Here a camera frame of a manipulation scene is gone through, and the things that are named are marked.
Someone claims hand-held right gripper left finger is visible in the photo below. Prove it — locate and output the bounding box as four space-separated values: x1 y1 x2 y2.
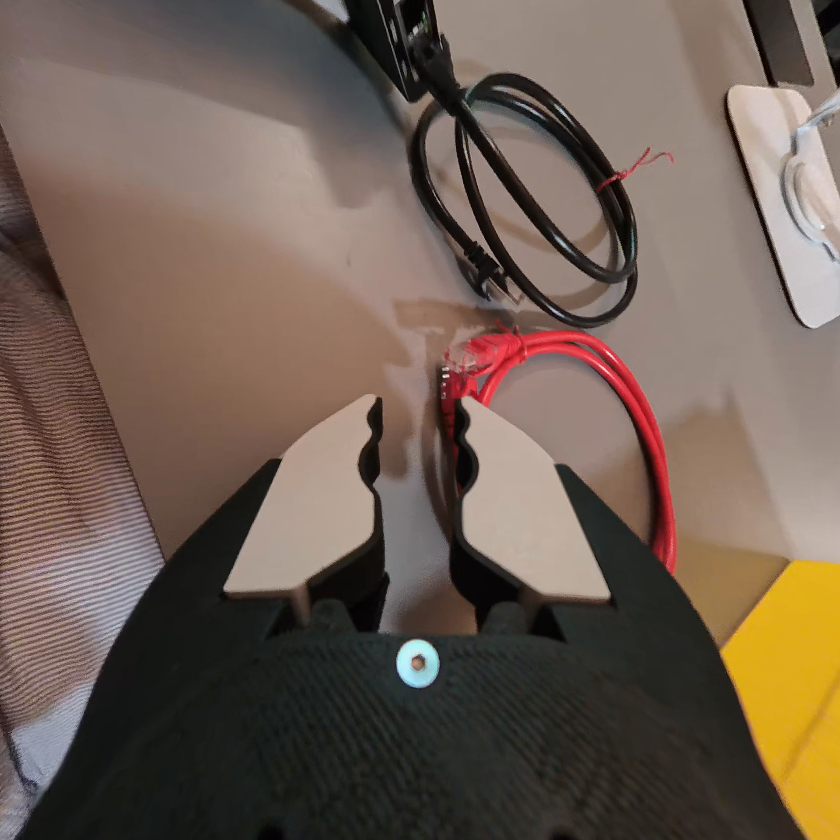
223 394 387 626

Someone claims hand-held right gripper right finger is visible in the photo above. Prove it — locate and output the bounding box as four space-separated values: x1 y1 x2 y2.
449 397 613 626

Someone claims red ethernet cable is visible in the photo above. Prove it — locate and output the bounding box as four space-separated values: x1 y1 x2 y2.
438 325 678 578

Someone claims black ethernet cable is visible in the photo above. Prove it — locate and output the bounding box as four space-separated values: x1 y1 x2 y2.
410 33 641 329

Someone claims black network adapter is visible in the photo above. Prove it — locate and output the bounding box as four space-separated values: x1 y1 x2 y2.
344 0 439 102

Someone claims grey desk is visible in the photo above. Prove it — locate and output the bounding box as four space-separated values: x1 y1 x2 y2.
0 0 840 651

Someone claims black desk mat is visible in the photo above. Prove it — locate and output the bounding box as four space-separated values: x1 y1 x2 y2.
745 0 816 88

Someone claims person's grey hoodie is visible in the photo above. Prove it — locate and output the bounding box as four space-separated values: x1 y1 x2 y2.
0 125 165 811

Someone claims yellow plastic bin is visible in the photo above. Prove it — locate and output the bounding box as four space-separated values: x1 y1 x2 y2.
721 559 840 840

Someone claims red twist tie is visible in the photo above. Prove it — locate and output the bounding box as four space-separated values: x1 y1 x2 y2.
597 147 675 194

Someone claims white screen stand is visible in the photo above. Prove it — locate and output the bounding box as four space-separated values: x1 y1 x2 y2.
725 84 840 329

